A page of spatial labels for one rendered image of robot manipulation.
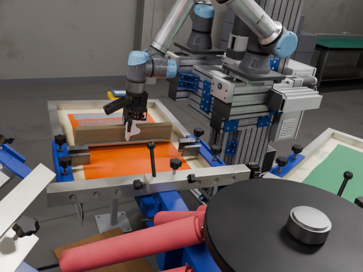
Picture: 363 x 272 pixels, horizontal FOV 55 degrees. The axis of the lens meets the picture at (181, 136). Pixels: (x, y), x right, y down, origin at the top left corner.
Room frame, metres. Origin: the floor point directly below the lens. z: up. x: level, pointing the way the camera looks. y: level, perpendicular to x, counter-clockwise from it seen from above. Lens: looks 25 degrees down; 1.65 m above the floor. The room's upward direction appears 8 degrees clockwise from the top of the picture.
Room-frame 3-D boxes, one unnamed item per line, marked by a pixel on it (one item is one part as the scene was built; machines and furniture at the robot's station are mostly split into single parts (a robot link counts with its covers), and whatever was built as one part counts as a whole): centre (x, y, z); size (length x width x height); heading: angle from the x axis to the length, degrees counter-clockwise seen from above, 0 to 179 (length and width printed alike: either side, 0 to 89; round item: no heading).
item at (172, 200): (0.88, 0.01, 1.02); 0.17 x 0.06 x 0.05; 26
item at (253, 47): (1.72, -0.31, 1.42); 0.13 x 0.12 x 0.14; 26
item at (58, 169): (1.05, 0.40, 0.97); 0.30 x 0.05 x 0.07; 26
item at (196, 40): (2.14, -0.03, 1.31); 0.15 x 0.15 x 0.10
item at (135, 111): (1.33, 0.20, 1.14); 0.09 x 0.08 x 0.12; 116
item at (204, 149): (1.29, -0.10, 0.97); 0.30 x 0.05 x 0.07; 26
